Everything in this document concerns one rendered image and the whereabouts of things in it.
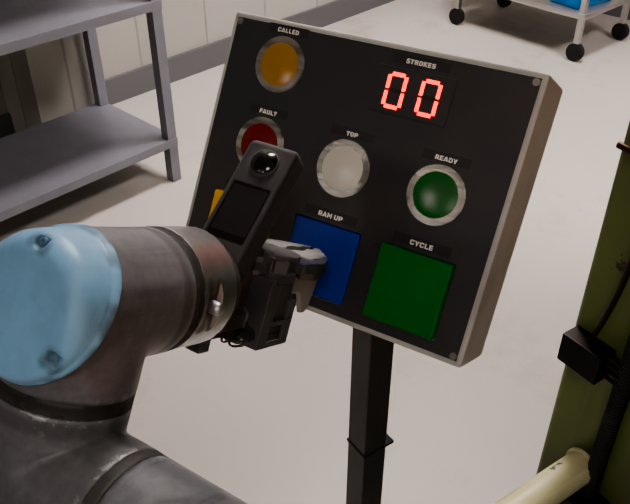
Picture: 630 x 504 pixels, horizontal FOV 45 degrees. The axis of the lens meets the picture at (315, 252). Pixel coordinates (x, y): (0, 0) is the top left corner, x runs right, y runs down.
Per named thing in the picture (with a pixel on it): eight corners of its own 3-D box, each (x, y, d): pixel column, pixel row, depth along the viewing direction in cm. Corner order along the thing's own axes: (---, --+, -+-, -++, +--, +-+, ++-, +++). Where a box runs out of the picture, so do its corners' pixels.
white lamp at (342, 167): (343, 201, 74) (344, 162, 72) (316, 181, 78) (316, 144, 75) (368, 192, 76) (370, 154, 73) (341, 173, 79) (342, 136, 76)
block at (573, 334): (593, 386, 94) (601, 360, 91) (556, 358, 98) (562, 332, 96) (609, 376, 95) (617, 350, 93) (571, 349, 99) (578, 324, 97)
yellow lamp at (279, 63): (279, 95, 77) (278, 54, 75) (256, 80, 80) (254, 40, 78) (304, 88, 79) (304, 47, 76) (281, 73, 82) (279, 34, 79)
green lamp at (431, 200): (437, 230, 70) (442, 190, 68) (405, 208, 73) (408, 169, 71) (462, 220, 72) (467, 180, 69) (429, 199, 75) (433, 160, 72)
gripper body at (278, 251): (223, 314, 71) (140, 329, 60) (245, 227, 70) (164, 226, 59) (292, 342, 68) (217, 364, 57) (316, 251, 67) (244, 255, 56)
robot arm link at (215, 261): (119, 211, 55) (227, 250, 51) (161, 212, 59) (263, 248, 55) (93, 326, 57) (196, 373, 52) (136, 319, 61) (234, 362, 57)
